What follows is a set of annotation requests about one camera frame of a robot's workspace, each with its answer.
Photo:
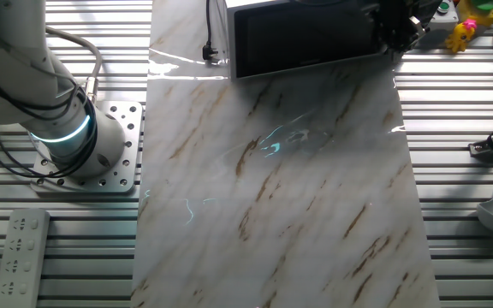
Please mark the white green-button box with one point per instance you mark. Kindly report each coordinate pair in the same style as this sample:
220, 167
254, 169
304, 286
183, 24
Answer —
447, 18

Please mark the yellow duck toy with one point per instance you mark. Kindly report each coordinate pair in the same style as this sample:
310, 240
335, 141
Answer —
482, 18

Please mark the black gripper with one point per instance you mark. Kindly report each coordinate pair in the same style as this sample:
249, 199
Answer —
394, 25

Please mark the marble pattern table mat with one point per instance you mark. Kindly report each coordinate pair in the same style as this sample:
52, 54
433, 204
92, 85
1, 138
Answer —
272, 192

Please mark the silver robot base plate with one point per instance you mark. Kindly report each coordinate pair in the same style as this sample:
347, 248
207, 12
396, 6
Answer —
126, 171

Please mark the white power strip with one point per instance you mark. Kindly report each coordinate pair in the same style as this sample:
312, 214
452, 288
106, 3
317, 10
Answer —
19, 256

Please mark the green plastic toy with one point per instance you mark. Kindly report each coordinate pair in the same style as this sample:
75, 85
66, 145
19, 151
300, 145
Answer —
485, 4

